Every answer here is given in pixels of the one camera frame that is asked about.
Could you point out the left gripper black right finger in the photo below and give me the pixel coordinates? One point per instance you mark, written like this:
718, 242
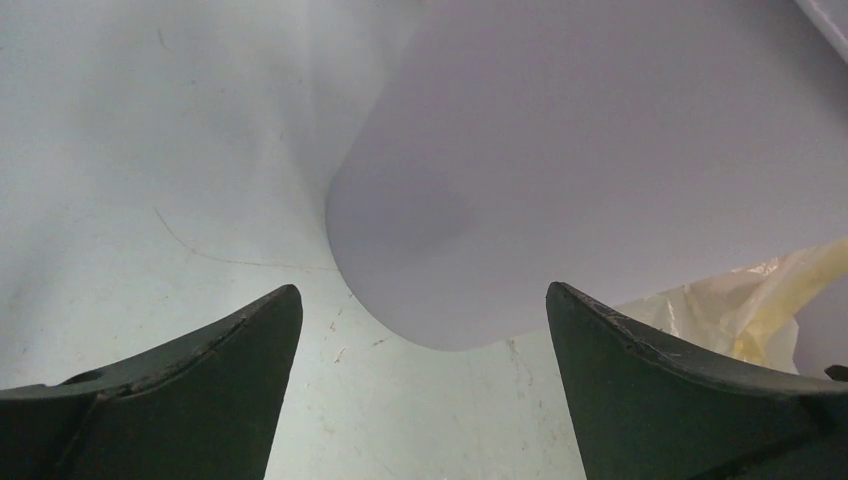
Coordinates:
647, 405

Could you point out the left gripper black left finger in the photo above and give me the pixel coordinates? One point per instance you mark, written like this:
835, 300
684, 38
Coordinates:
202, 406

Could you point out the yellow translucent trash bag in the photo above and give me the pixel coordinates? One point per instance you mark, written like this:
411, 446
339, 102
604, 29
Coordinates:
748, 314

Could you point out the grey plastic trash bin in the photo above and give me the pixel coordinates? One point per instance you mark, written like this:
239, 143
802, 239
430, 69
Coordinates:
623, 147

